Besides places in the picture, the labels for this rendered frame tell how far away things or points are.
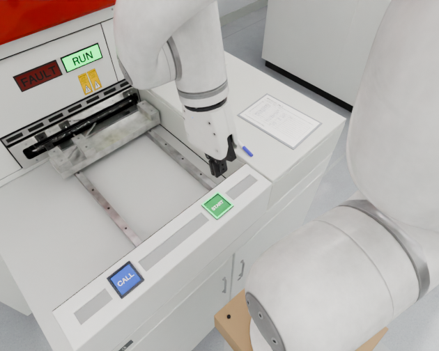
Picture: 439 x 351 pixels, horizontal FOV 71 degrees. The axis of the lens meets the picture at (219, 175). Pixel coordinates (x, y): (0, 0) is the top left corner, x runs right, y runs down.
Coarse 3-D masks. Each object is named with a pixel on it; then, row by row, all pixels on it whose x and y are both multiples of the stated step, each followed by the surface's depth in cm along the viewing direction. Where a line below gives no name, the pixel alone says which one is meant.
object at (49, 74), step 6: (48, 66) 84; (54, 66) 86; (30, 72) 82; (36, 72) 83; (42, 72) 84; (48, 72) 85; (54, 72) 87; (60, 72) 88; (18, 78) 81; (24, 78) 82; (30, 78) 83; (36, 78) 84; (42, 78) 85; (48, 78) 86; (24, 84) 83; (30, 84) 84; (36, 84) 85
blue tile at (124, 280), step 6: (126, 270) 64; (132, 270) 64; (114, 276) 64; (120, 276) 64; (126, 276) 64; (132, 276) 64; (138, 276) 64; (114, 282) 63; (120, 282) 63; (126, 282) 63; (132, 282) 63; (120, 288) 62; (126, 288) 62
